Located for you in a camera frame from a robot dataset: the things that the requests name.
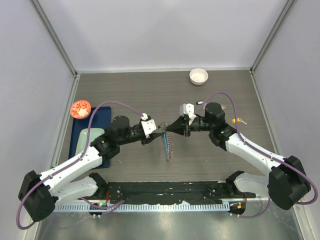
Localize large keyring with small rings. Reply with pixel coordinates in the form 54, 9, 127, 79
160, 122, 173, 161

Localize dark blue tray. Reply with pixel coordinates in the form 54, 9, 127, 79
68, 106, 112, 159

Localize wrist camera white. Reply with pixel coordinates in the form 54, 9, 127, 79
179, 103, 196, 120
140, 113, 158, 138

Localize purple cable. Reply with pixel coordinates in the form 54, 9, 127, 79
16, 100, 148, 230
194, 91, 320, 218

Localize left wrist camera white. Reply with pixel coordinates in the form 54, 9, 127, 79
140, 113, 158, 138

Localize left aluminium corner post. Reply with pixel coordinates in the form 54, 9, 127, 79
29, 0, 78, 77

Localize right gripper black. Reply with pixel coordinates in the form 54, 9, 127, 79
166, 115, 214, 137

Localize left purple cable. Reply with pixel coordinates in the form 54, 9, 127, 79
16, 100, 148, 230

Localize key with yellow tag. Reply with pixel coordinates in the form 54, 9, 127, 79
231, 117, 247, 125

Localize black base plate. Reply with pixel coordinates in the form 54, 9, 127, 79
77, 180, 256, 205

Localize right aluminium corner post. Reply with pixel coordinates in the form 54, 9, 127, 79
250, 0, 297, 75

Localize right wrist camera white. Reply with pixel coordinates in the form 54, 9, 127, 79
179, 103, 196, 120

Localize slotted cable duct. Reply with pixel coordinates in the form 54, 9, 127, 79
54, 201, 230, 213

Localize orange patterned bowl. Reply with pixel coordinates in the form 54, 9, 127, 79
69, 100, 92, 120

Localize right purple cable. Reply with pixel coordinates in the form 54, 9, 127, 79
194, 91, 320, 218

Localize pale green rectangular plate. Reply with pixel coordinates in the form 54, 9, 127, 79
75, 128, 105, 155

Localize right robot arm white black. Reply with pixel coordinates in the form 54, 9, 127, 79
166, 102, 311, 210

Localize aluminium corner post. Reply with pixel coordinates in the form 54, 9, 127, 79
29, 0, 78, 77
250, 0, 297, 75

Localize white bowl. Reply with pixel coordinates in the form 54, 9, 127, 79
189, 68, 209, 86

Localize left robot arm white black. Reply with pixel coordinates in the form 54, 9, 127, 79
18, 115, 161, 222

